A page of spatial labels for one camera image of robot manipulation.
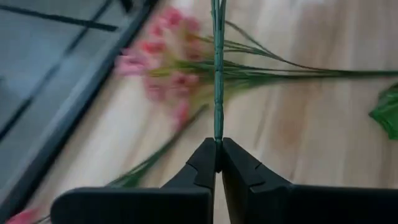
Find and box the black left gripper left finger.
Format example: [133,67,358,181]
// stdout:
[50,138,217,224]

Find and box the black metal rig frame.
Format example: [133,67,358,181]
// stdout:
[0,0,159,218]

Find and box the green glass vase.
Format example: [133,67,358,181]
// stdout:
[368,82,398,141]

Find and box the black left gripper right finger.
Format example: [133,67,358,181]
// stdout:
[221,137,398,224]

